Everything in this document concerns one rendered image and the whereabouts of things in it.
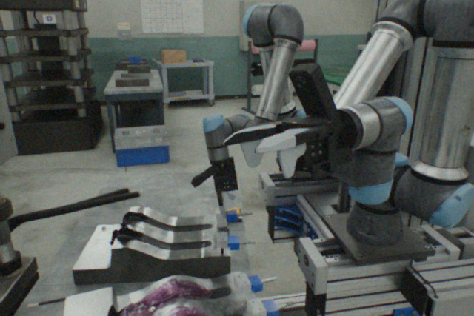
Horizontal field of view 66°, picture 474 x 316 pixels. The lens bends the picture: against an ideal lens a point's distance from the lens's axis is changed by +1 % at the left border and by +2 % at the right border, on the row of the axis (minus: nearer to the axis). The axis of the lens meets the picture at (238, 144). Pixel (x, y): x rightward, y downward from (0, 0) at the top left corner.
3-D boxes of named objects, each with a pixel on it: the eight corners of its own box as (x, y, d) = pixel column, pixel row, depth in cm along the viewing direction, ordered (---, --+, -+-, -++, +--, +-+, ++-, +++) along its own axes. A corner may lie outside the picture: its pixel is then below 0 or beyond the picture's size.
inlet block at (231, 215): (252, 217, 134) (250, 203, 133) (253, 222, 129) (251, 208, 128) (217, 222, 134) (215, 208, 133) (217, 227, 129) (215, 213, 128)
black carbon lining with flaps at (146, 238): (212, 227, 135) (212, 205, 132) (212, 254, 120) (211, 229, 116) (118, 230, 133) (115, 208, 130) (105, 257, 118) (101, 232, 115)
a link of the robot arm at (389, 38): (389, -28, 84) (278, 147, 77) (438, -33, 76) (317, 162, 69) (404, 9, 92) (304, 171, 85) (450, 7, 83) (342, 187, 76)
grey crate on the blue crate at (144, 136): (167, 135, 458) (166, 124, 453) (169, 146, 420) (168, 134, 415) (116, 139, 444) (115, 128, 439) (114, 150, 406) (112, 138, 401)
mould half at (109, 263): (228, 234, 143) (228, 203, 139) (230, 278, 118) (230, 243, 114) (100, 238, 140) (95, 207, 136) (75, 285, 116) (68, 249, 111)
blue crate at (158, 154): (167, 151, 465) (167, 135, 458) (169, 163, 427) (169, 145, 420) (118, 155, 451) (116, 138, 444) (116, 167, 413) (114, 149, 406)
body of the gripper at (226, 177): (238, 192, 125) (233, 158, 123) (214, 195, 125) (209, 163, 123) (238, 185, 133) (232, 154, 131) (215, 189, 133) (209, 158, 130)
